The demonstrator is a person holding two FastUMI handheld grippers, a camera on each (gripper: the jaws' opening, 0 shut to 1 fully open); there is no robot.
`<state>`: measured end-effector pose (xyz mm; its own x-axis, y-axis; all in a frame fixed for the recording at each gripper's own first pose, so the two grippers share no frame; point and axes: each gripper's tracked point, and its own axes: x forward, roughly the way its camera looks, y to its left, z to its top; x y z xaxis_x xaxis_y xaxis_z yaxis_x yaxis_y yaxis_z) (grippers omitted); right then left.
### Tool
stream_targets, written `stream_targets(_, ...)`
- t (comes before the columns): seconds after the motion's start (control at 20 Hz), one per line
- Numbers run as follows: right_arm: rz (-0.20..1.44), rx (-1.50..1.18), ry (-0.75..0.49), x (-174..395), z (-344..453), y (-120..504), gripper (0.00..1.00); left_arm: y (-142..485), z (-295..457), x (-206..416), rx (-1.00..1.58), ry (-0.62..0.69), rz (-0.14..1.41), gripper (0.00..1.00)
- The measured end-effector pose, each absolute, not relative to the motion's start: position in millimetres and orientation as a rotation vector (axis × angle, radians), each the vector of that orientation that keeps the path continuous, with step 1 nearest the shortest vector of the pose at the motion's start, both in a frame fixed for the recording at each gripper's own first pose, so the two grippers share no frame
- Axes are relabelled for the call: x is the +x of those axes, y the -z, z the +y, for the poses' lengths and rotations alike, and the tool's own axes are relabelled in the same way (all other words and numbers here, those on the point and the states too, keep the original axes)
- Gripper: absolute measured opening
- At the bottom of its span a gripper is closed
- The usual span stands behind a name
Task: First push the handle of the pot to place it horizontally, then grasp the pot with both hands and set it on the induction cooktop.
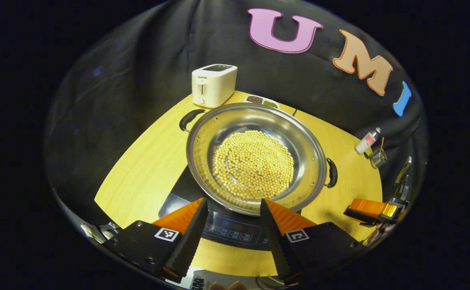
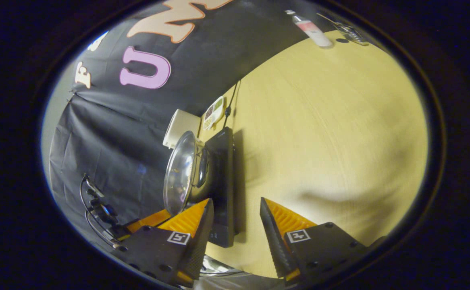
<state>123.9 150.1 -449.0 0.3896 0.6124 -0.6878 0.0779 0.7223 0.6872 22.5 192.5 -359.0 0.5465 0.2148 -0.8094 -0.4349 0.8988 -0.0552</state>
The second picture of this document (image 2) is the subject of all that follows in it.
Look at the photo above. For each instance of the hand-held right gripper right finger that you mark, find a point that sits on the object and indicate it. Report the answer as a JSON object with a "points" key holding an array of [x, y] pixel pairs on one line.
{"points": [[273, 237]]}

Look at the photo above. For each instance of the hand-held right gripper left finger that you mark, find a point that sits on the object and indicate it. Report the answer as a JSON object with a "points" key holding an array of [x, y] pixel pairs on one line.
{"points": [[198, 237]]}

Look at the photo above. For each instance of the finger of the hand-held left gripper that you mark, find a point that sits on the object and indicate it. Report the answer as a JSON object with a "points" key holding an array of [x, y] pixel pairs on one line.
{"points": [[152, 219]]}

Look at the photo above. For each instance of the black induction cooktop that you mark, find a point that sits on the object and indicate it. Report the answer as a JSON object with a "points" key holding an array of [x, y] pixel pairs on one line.
{"points": [[223, 181]]}

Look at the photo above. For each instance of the white toaster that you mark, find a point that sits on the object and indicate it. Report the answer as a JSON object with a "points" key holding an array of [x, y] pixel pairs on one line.
{"points": [[180, 127]]}

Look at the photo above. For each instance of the white divided dish of beans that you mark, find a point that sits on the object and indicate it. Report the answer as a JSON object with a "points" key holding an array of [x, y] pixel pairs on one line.
{"points": [[214, 112]]}

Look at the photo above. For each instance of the small black round cap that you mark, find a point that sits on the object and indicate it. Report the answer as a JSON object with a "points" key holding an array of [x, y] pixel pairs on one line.
{"points": [[342, 40]]}

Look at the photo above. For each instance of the clear bottle with pink label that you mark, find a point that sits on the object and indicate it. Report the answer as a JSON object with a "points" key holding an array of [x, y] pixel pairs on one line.
{"points": [[311, 29]]}

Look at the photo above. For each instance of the wooden stick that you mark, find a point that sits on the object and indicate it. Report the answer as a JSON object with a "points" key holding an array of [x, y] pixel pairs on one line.
{"points": [[327, 17]]}

